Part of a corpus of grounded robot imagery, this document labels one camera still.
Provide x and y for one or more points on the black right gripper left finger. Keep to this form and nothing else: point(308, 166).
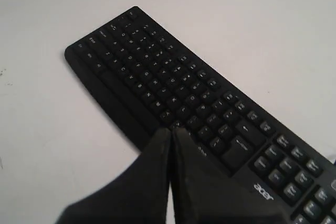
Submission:
point(138, 195)

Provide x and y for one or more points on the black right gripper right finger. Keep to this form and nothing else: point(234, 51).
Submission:
point(203, 194)

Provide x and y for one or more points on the black acer keyboard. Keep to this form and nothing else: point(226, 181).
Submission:
point(145, 79)

